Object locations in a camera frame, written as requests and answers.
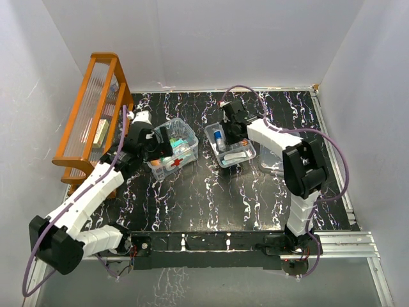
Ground clear divided organizer tray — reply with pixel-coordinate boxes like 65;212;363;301
204;123;256;168

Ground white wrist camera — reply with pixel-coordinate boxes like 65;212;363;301
132;111;151;125
219;101;231;110

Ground brown pill bottle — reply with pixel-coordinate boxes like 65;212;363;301
150;159;162;167

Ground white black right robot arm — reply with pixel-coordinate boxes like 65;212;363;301
219;101;329;254

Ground clear box lid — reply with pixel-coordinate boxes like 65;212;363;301
259;145;284;177

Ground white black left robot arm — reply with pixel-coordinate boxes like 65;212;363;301
29;122;173;275

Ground clear medicine kit box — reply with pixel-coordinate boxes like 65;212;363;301
147;118;199;182

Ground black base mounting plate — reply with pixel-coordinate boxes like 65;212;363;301
95;230;323;271

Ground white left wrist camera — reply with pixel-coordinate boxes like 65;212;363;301
132;111;151;125

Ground orange wooden rack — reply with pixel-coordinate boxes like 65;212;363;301
52;52;134;195

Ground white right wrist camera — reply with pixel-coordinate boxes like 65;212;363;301
219;101;231;110

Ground teal bandage packet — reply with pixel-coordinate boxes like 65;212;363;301
170;138;189;155

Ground white paper leaflet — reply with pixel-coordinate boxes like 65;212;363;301
224;152;247;161

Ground cream box on rack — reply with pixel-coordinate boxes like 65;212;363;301
93;119;109;148

